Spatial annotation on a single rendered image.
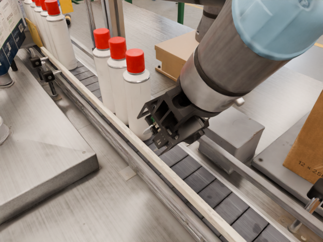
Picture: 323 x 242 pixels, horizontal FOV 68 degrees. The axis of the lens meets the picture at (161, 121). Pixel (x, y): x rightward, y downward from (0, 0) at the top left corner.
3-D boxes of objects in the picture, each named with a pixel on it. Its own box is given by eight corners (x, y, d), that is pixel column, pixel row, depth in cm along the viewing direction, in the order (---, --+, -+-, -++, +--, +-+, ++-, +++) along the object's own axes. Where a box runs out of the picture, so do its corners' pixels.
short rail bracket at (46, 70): (48, 95, 76) (35, 61, 68) (57, 92, 77) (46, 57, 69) (52, 100, 74) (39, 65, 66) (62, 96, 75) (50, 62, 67)
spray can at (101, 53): (100, 107, 63) (83, 30, 50) (117, 100, 66) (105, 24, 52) (110, 117, 60) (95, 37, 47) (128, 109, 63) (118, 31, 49)
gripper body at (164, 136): (134, 117, 38) (157, 76, 28) (174, 97, 42) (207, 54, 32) (160, 158, 37) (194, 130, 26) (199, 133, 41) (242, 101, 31)
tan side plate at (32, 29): (33, 42, 90) (24, 18, 84) (35, 42, 91) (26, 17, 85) (42, 51, 84) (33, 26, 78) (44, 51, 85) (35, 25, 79)
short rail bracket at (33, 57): (37, 81, 82) (23, 47, 74) (55, 75, 85) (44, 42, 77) (40, 85, 80) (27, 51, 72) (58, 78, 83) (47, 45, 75)
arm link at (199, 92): (227, 31, 28) (270, 86, 27) (208, 55, 32) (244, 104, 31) (180, 49, 25) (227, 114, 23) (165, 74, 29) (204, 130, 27)
